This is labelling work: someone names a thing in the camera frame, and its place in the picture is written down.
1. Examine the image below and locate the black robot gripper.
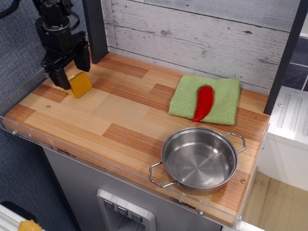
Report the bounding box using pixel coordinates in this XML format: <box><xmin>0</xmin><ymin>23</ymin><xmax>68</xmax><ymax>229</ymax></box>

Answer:
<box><xmin>35</xmin><ymin>19</ymin><xmax>90</xmax><ymax>90</ymax></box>

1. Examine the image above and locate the yellow wedge butter dish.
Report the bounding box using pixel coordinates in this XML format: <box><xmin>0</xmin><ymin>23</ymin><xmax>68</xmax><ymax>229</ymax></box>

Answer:
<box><xmin>65</xmin><ymin>71</ymin><xmax>92</xmax><ymax>98</ymax></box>

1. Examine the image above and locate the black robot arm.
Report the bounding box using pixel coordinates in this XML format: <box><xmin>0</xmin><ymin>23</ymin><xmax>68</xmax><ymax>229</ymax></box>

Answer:
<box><xmin>33</xmin><ymin>0</ymin><xmax>90</xmax><ymax>90</ymax></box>

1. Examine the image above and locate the clear acrylic table guard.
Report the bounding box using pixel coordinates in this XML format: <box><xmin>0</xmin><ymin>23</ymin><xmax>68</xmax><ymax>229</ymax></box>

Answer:
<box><xmin>2</xmin><ymin>118</ymin><xmax>257</xmax><ymax>231</ymax></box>

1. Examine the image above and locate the grey cabinet with dispenser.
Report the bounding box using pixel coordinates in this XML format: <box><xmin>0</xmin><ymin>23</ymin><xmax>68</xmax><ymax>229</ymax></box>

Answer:
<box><xmin>44</xmin><ymin>148</ymin><xmax>222</xmax><ymax>231</ymax></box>

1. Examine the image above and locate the red chili pepper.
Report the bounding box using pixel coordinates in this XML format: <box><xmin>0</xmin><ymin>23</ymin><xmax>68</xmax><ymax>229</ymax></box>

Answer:
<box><xmin>193</xmin><ymin>85</ymin><xmax>215</xmax><ymax>122</ymax></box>

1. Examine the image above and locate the green microfiber cloth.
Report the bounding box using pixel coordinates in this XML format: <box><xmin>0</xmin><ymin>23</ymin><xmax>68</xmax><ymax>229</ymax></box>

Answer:
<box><xmin>168</xmin><ymin>75</ymin><xmax>241</xmax><ymax>125</ymax></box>

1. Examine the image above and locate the stainless steel pot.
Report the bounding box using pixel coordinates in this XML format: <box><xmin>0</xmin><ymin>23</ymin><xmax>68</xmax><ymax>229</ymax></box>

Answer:
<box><xmin>149</xmin><ymin>127</ymin><xmax>246</xmax><ymax>195</ymax></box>

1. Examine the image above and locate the yellow sponge piece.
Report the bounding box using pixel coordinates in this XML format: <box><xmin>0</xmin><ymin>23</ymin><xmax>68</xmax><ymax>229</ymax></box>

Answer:
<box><xmin>18</xmin><ymin>220</ymin><xmax>43</xmax><ymax>231</ymax></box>

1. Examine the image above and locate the white ridged side counter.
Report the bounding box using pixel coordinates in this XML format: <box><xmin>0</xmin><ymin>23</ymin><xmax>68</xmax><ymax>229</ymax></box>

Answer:
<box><xmin>257</xmin><ymin>87</ymin><xmax>308</xmax><ymax>190</ymax></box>

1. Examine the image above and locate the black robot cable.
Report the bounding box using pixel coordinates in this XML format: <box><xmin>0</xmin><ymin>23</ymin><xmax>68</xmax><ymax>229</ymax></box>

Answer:
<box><xmin>0</xmin><ymin>0</ymin><xmax>80</xmax><ymax>31</ymax></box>

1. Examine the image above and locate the dark grey right post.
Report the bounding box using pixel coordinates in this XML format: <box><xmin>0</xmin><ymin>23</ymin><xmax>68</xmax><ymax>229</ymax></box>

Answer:
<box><xmin>263</xmin><ymin>0</ymin><xmax>308</xmax><ymax>115</ymax></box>

